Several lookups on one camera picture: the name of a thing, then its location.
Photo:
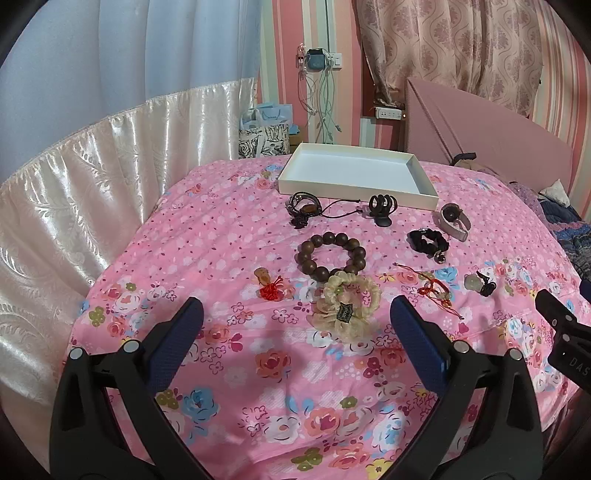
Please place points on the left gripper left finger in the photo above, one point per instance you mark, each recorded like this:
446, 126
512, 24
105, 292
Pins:
86, 441

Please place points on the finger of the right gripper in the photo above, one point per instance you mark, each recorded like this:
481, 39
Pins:
553, 310

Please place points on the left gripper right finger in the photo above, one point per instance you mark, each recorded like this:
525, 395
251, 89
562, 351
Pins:
506, 441

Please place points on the watch with beige strap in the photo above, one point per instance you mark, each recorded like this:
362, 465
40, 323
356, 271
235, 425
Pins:
453, 220

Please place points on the black scrunchie with charm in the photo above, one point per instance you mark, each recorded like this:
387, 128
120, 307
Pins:
429, 242

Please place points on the black spiral hair clip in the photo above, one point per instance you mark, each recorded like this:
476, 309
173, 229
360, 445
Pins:
381, 207

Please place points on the amber pendant red tassel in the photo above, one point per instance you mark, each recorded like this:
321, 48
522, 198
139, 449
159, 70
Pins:
269, 289

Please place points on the purple dotted pillow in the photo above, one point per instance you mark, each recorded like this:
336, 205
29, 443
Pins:
531, 198

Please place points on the brown black bag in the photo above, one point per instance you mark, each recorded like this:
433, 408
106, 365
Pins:
468, 160

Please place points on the beige lace scrunchie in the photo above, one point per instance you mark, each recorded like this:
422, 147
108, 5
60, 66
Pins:
346, 307

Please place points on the pink floral bedspread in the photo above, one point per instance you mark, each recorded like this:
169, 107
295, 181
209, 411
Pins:
297, 372

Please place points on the cream satin curtain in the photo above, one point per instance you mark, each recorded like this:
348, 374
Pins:
71, 210

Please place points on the pink headboard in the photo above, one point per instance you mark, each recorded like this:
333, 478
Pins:
444, 123

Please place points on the white shallow tray box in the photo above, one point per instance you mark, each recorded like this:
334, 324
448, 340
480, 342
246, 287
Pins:
357, 173

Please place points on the white power strip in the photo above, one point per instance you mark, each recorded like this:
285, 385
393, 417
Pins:
389, 113

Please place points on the pink patterned curtain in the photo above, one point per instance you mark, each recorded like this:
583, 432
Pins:
491, 49

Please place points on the black white floral tote bag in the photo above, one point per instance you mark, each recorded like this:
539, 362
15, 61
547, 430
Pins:
270, 140

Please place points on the light blue paper bag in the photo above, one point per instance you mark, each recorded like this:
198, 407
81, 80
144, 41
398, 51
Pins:
266, 115

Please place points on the white wall socket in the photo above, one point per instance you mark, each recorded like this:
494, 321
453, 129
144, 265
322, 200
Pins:
335, 60

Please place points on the blue device on wall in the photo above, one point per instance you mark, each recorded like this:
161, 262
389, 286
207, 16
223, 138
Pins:
315, 60

